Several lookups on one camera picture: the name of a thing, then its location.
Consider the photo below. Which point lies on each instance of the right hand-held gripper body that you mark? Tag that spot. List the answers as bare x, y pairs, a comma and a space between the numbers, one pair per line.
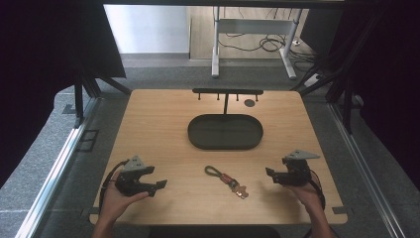
295, 173

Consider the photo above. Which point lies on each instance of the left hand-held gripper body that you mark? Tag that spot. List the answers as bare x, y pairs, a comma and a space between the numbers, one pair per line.
132, 183

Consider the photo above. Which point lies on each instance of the person's right hand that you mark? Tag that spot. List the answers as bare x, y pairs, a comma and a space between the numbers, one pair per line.
308, 196

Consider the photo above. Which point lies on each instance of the person's left hand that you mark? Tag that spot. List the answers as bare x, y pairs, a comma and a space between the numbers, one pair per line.
114, 203

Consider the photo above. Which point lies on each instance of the black key rack with tray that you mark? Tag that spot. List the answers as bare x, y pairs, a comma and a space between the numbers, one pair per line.
225, 132

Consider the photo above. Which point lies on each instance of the dark round table grommet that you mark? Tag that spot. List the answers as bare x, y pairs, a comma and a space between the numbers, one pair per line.
249, 102

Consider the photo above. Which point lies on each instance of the white power strip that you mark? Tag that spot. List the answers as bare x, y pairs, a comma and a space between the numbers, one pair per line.
312, 80

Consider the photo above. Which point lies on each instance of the black metal stand legs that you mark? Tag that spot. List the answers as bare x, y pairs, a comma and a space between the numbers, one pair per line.
86, 89
336, 82

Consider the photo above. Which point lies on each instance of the black curtain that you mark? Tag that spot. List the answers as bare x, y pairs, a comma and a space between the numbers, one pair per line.
386, 82
39, 82

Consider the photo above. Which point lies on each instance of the dark panel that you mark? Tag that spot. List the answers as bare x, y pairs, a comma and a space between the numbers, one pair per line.
322, 29

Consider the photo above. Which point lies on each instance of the aluminium frame rail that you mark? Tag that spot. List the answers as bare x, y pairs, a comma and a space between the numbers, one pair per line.
360, 165
52, 178

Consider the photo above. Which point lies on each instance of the white metal desk frame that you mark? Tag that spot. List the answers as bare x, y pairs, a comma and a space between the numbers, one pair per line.
254, 25

